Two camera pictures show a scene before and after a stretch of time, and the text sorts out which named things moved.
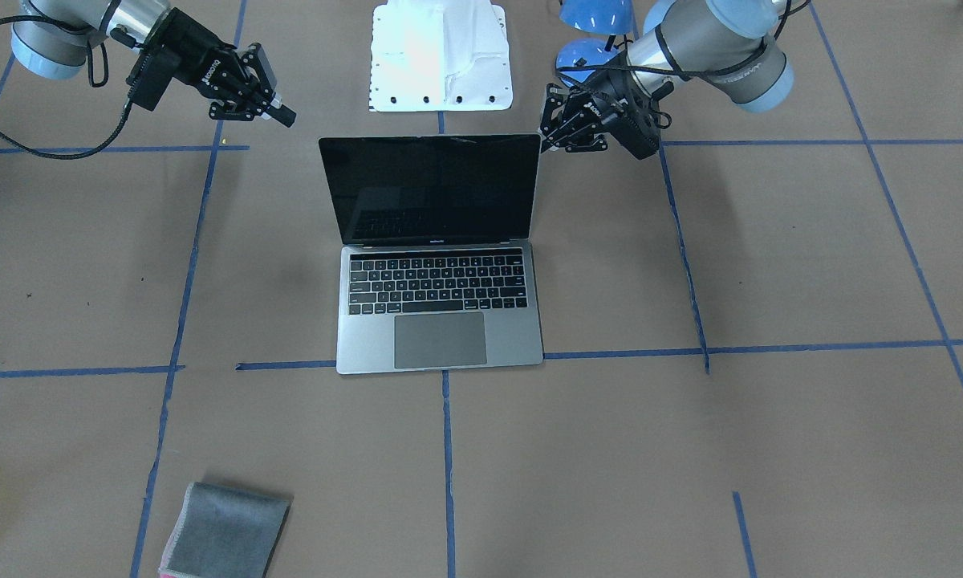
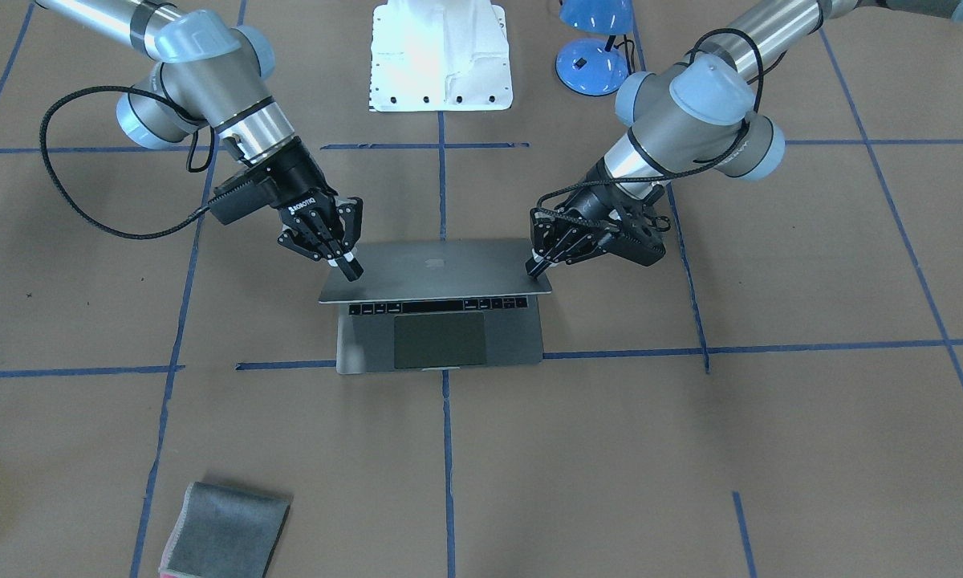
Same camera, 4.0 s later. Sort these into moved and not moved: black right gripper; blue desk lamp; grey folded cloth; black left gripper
Moved: black left gripper; black right gripper
Not moved: grey folded cloth; blue desk lamp
